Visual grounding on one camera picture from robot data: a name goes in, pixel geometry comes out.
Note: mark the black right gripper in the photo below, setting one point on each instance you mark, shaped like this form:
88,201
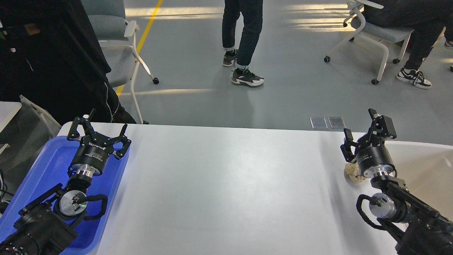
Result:
371,153

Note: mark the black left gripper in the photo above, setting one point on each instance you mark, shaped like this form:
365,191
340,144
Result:
93,153

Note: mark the beige paper ball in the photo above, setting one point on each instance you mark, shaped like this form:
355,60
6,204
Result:
353,172

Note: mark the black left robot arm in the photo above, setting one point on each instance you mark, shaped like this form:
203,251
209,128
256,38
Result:
63,204

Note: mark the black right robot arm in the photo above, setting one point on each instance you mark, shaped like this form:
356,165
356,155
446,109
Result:
417,228

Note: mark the right metal floor plate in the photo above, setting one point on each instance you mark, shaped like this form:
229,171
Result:
337,122

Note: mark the metal floor plate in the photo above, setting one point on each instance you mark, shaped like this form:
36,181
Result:
337,122
318,122

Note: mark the left metal floor plate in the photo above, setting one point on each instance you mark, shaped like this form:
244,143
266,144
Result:
318,122

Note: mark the blue plastic tray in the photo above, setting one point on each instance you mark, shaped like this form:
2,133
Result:
50,169

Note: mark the white plastic bin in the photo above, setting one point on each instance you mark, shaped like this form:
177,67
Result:
428,171

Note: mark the white side table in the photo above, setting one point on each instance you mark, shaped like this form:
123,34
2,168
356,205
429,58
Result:
7,111

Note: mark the grey office chair right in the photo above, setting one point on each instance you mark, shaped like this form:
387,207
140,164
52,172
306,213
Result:
373,34

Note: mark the grey office chair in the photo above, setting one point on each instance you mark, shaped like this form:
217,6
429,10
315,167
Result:
373,34
108,19

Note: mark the person in black clothes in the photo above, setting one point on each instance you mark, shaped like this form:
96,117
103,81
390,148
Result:
50,55

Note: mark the grey office chair left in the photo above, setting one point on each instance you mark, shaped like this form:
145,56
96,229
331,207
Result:
108,19

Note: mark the seated person black trousers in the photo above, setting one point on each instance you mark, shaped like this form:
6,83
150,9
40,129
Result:
427,18

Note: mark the walking person in jeans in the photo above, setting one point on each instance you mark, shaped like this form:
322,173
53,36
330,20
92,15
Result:
252,12

